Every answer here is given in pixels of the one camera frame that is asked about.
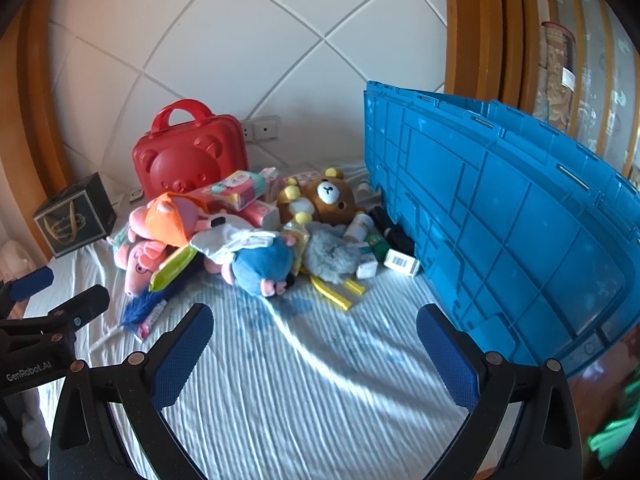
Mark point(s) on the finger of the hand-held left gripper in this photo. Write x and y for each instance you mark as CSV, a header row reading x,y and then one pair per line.
x,y
31,281
82,306

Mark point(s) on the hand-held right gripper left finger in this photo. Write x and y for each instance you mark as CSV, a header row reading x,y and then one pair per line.
x,y
182,355

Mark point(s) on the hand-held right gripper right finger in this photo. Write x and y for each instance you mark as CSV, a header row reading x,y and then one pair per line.
x,y
447,360

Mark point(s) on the plain pink pig plush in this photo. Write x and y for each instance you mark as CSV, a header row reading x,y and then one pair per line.
x,y
140,260

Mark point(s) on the yellow edged wipes pack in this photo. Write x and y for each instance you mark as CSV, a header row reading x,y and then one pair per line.
x,y
172,270

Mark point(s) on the pink pig plush orange dress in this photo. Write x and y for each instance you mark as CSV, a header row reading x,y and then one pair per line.
x,y
167,222

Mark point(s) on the blue pig plush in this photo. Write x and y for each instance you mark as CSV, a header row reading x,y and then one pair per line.
x,y
262,262

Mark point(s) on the green jar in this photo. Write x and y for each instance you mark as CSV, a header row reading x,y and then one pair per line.
x,y
376,246

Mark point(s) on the blue plastic crate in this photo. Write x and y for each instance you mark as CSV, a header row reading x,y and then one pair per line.
x,y
500,210

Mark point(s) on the pink teal tissue pack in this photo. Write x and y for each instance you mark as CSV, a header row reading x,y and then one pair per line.
x,y
235,190

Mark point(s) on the brown bear plush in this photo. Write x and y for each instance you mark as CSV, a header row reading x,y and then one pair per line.
x,y
330,195

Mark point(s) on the small pink white tube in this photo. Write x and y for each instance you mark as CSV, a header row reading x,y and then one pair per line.
x,y
152,320

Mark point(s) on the blue feather toy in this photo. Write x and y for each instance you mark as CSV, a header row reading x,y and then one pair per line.
x,y
142,310

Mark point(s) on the black gift box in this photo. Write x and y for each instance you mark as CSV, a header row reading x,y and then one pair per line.
x,y
75,215

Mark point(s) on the white barcode box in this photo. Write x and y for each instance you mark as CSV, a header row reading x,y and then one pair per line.
x,y
402,261

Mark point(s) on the white teal medicine box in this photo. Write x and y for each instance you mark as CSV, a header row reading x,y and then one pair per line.
x,y
367,265

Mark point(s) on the white coat pig plush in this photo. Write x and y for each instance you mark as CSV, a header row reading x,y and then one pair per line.
x,y
225,237

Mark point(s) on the black bottle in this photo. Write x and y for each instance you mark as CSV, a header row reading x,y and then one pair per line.
x,y
381,217
400,240

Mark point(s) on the yellow plastic strips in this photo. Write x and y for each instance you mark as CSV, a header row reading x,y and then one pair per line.
x,y
332,297

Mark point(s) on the grey fluffy plush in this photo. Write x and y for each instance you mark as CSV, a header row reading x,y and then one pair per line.
x,y
327,255

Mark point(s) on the pink white tissue pack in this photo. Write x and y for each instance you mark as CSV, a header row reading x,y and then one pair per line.
x,y
260,215

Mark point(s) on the white plastic bottle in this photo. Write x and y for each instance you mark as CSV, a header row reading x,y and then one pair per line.
x,y
356,227

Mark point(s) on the red bear carry case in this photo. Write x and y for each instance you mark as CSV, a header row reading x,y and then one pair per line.
x,y
175,165

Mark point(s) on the green cloth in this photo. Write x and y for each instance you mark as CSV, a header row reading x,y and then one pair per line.
x,y
615,435

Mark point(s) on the small pink tissue pack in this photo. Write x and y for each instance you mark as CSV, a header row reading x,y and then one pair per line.
x,y
270,180

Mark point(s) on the rolled patterned carpet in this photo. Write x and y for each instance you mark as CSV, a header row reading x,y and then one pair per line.
x,y
557,75

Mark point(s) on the frosted glass wooden partition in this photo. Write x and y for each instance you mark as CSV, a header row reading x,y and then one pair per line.
x,y
600,60

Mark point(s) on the wooden frame post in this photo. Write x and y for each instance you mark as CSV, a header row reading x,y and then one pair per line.
x,y
35,110
475,35

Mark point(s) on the white wall socket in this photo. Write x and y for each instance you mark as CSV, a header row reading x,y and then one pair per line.
x,y
265,130

